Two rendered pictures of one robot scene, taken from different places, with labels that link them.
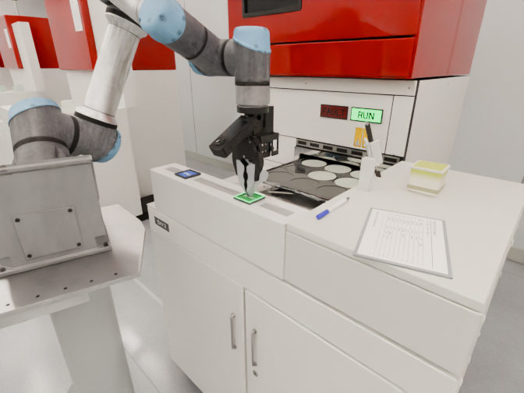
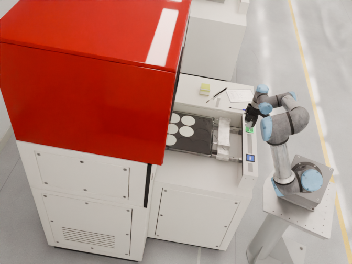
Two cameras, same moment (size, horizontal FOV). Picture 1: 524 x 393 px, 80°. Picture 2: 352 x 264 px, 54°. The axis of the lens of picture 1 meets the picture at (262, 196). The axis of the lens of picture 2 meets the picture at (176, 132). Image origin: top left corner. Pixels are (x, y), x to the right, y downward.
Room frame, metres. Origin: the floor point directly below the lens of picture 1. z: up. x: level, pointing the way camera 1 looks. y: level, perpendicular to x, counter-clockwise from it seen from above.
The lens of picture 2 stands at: (2.25, 0.97, 2.59)
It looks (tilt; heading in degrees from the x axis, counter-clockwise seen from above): 45 degrees down; 227
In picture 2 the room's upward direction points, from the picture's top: 10 degrees clockwise
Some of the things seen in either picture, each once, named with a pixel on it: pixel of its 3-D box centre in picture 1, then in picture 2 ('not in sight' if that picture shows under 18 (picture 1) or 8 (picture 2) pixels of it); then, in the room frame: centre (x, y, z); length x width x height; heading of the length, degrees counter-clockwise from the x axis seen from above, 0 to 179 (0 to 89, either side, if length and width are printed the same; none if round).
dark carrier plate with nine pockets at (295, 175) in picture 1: (322, 175); (186, 131); (1.06, -0.21, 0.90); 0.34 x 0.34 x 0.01; 47
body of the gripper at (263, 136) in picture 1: (255, 132); (252, 112); (0.72, 0.02, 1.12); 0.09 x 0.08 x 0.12; 137
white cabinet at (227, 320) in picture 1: (306, 318); (199, 170); (0.88, -0.16, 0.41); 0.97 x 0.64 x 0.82; 47
